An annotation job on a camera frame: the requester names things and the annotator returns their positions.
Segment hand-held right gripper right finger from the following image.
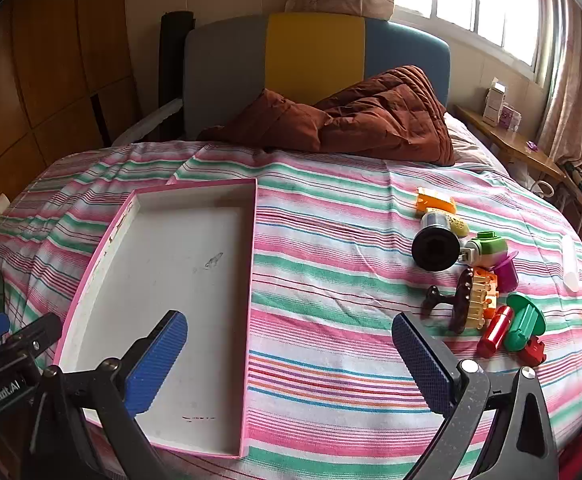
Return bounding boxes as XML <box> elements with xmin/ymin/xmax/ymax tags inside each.
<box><xmin>392</xmin><ymin>311</ymin><xmax>559</xmax><ymax>480</ymax></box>

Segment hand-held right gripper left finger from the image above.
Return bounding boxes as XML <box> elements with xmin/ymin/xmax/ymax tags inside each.
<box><xmin>31</xmin><ymin>310</ymin><xmax>189</xmax><ymax>480</ymax></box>

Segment brown pumpkin toy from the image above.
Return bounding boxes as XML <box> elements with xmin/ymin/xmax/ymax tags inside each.
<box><xmin>421</xmin><ymin>267</ymin><xmax>476</xmax><ymax>333</ymax></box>

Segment pink white cardboard tray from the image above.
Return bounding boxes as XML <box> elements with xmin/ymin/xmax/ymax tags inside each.
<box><xmin>53</xmin><ymin>177</ymin><xmax>258</xmax><ymax>460</ymax></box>

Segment red cylinder toy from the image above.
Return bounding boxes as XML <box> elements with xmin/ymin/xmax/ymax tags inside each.
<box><xmin>476</xmin><ymin>305</ymin><xmax>515</xmax><ymax>359</ymax></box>

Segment orange building blocks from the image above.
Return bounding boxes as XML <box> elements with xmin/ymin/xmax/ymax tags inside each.
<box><xmin>468</xmin><ymin>267</ymin><xmax>500</xmax><ymax>330</ymax></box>

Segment green funnel toy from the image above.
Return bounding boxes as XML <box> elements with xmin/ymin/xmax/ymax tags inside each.
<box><xmin>502</xmin><ymin>292</ymin><xmax>548</xmax><ymax>353</ymax></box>

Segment red puzzle piece toy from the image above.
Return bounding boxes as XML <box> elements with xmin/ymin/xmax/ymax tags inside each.
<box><xmin>517</xmin><ymin>336</ymin><xmax>548</xmax><ymax>367</ymax></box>

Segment clear cylinder container black base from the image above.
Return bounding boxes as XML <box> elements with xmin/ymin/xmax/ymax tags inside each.
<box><xmin>412</xmin><ymin>210</ymin><xmax>462</xmax><ymax>272</ymax></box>

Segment purple suction cup toy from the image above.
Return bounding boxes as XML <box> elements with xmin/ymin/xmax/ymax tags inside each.
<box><xmin>493</xmin><ymin>252</ymin><xmax>520</xmax><ymax>293</ymax></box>

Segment green white plug night light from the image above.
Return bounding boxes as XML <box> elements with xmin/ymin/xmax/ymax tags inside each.
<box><xmin>458</xmin><ymin>231</ymin><xmax>509</xmax><ymax>267</ymax></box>

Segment orange yellow toy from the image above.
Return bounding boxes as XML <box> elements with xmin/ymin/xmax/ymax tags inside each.
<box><xmin>417</xmin><ymin>187</ymin><xmax>458</xmax><ymax>218</ymax></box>

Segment white plastic tube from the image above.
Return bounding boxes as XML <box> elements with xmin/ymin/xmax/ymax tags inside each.
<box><xmin>561</xmin><ymin>235</ymin><xmax>580</xmax><ymax>293</ymax></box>

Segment pale pillow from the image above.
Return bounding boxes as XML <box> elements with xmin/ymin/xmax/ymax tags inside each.
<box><xmin>443</xmin><ymin>112</ymin><xmax>509</xmax><ymax>176</ymax></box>

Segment wooden bedside shelf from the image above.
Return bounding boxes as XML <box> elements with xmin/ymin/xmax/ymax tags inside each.
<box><xmin>453</xmin><ymin>104</ymin><xmax>566</xmax><ymax>181</ymax></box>

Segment white ribbed panel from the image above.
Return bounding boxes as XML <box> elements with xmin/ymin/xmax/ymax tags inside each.
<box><xmin>113</xmin><ymin>99</ymin><xmax>184</xmax><ymax>146</ymax></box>

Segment brown quilt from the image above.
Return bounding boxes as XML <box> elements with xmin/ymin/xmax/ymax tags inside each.
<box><xmin>198</xmin><ymin>65</ymin><xmax>456</xmax><ymax>167</ymax></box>

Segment purple box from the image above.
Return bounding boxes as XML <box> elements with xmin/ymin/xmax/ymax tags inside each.
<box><xmin>500</xmin><ymin>104</ymin><xmax>522</xmax><ymax>131</ymax></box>

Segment white carton box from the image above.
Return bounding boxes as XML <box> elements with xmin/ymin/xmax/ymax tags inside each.
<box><xmin>483</xmin><ymin>77</ymin><xmax>509</xmax><ymax>126</ymax></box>

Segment wooden wardrobe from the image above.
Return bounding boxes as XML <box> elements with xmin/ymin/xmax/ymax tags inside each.
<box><xmin>0</xmin><ymin>0</ymin><xmax>142</xmax><ymax>226</ymax></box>

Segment long beige curtain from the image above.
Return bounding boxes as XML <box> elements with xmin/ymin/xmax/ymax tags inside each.
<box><xmin>536</xmin><ymin>0</ymin><xmax>582</xmax><ymax>168</ymax></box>

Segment grey yellow blue headboard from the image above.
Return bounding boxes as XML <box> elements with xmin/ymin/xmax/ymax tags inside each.
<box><xmin>183</xmin><ymin>12</ymin><xmax>452</xmax><ymax>141</ymax></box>

